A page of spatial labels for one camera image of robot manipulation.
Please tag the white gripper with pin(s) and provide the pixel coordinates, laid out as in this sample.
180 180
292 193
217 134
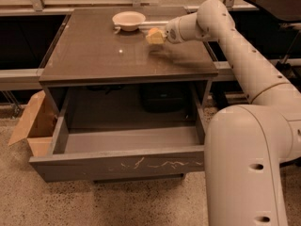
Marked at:
173 32

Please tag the orange fruit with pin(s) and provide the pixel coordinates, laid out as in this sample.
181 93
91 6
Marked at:
153 32

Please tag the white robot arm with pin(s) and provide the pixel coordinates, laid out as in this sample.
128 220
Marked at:
245 145

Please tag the grey cabinet with glass top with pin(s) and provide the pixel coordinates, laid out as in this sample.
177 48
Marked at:
91 52

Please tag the grey open top drawer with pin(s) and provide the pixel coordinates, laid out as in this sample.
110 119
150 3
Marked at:
107 136

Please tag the white ceramic bowl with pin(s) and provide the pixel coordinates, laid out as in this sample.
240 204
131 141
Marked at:
128 20

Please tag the black office chair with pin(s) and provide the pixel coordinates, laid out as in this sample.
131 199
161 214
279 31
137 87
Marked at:
290 64

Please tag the brown cardboard box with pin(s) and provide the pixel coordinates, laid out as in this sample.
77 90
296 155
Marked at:
36 125

